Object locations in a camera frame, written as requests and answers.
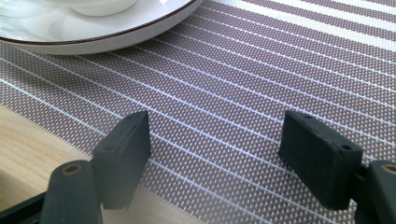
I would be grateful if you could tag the grey striped placemat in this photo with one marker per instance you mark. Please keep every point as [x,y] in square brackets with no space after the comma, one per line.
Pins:
[218,93]

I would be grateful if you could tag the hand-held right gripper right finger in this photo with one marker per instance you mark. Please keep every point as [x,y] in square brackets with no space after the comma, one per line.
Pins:
[320,161]

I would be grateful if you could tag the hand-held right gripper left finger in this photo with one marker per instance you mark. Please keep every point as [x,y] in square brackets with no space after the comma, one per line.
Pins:
[121,165]

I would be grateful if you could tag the white bowl black rim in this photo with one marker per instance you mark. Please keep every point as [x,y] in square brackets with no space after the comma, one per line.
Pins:
[102,7]

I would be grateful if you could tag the white plate black rim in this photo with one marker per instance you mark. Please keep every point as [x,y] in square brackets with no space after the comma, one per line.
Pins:
[93,34]

